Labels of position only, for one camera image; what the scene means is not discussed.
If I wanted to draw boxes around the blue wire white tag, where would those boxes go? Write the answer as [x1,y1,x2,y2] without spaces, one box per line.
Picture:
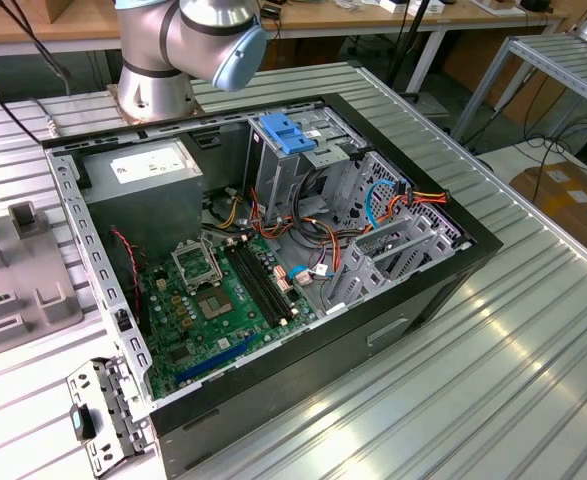
[289,263,333,287]

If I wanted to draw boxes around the metal card retainer bracket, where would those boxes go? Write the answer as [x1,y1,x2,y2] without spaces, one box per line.
[66,354,155,477]

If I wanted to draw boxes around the blue expansion slot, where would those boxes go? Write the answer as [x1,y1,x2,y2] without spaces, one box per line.
[174,333,258,386]

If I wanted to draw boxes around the green motherboard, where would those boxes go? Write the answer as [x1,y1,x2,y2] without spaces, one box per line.
[136,230,320,401]

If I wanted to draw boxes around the cardboard box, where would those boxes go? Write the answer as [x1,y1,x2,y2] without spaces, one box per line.
[509,159,587,261]

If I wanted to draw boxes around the black cable silver plug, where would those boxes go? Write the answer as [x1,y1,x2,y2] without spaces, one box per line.
[0,63,60,145]

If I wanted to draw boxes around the blue plastic drive latch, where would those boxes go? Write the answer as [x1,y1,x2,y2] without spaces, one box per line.
[259,113,318,156]

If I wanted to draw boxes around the brown wooden box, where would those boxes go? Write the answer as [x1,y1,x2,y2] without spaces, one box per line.
[42,0,75,24]

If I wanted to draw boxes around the black RAM slot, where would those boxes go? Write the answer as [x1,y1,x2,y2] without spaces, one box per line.
[224,240,281,330]
[244,236,299,320]
[238,238,293,324]
[231,239,287,327]

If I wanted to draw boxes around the grey metal disk bay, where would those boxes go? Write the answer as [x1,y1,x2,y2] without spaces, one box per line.
[321,149,475,317]

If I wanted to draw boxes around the orange power wire black connectors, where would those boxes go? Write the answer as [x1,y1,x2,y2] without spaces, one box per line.
[372,180,453,232]

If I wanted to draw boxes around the grey metal drive cage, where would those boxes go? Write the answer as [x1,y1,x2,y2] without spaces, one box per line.
[244,106,370,227]

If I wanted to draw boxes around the black tripod stand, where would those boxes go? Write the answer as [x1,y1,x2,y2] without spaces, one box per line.
[345,0,432,104]

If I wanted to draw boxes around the blue data wire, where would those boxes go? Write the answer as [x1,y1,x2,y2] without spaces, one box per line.
[364,177,405,233]

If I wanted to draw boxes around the wooden desk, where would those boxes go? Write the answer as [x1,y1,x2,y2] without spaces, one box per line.
[0,0,570,96]

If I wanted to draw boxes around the red black twisted wire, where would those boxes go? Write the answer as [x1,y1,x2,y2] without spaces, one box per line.
[107,225,143,321]

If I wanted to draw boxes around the orange red wire bundle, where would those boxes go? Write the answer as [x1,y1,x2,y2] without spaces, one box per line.
[246,187,348,282]

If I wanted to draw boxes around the grey power supply unit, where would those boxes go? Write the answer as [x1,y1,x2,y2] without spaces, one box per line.
[79,137,207,254]

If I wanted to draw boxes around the metal socket cover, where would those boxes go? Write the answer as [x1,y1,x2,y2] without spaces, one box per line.
[169,236,225,297]

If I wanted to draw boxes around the CPU socket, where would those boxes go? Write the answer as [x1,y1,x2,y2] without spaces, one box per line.
[194,284,235,322]

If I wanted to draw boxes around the yellow black wire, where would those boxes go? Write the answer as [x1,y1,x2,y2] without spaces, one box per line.
[203,185,248,232]

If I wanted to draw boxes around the metal slat side table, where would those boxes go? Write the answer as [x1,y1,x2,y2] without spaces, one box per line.
[450,33,587,146]

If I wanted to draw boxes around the black cable bundle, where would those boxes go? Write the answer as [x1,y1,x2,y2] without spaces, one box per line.
[292,166,337,236]

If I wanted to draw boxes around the black open PC case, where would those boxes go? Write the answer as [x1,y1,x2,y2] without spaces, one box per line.
[40,92,505,480]

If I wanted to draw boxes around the grey parts rack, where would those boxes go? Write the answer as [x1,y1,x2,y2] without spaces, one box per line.
[0,183,98,365]

